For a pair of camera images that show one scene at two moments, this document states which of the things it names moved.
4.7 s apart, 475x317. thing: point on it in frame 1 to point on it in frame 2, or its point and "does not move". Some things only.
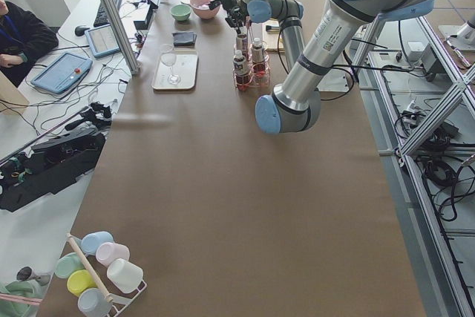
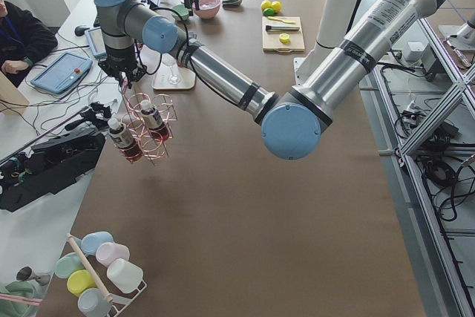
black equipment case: (48, 168) does not move
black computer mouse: (80, 30) does not move
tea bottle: (241, 70) to (122, 138)
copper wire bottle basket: (251, 66) to (146, 123)
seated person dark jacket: (24, 38) does not move
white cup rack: (119, 304) does not move
